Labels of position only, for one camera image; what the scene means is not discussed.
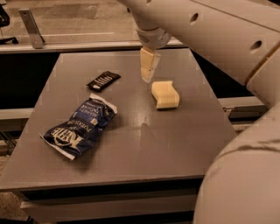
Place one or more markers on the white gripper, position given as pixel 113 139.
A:
pixel 153 38

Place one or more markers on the black office chair base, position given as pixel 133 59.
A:
pixel 5 21

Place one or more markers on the blue chips bag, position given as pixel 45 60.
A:
pixel 82 130

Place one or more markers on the left metal glass bracket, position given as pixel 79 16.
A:
pixel 37 40

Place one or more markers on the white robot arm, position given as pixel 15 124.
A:
pixel 241 38

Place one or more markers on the small black snack packet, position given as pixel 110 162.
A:
pixel 103 80

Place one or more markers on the yellow sponge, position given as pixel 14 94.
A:
pixel 165 94

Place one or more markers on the grey table with drawer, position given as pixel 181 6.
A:
pixel 147 161

